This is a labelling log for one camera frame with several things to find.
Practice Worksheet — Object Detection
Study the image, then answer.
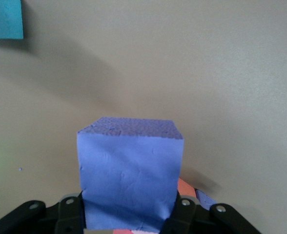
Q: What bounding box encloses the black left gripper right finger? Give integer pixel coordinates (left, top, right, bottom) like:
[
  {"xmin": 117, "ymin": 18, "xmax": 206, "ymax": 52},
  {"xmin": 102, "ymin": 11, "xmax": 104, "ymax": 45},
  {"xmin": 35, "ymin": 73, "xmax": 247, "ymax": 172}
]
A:
[{"xmin": 158, "ymin": 193, "xmax": 264, "ymax": 234}]

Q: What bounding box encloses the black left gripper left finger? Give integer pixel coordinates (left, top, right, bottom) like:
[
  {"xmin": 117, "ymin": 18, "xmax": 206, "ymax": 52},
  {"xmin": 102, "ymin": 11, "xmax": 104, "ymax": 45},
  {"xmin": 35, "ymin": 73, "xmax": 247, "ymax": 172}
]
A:
[{"xmin": 0, "ymin": 192, "xmax": 87, "ymax": 234}]

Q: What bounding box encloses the pink foam cube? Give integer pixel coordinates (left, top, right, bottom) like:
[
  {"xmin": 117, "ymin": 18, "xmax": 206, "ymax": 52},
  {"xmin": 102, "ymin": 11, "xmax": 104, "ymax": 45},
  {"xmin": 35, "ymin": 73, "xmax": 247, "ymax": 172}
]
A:
[{"xmin": 131, "ymin": 229, "xmax": 160, "ymax": 234}]

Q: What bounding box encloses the blue foam cube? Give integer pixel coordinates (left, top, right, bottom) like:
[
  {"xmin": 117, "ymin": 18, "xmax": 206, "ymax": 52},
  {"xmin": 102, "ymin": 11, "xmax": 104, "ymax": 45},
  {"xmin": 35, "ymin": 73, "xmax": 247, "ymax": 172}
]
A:
[{"xmin": 0, "ymin": 0, "xmax": 24, "ymax": 40}]

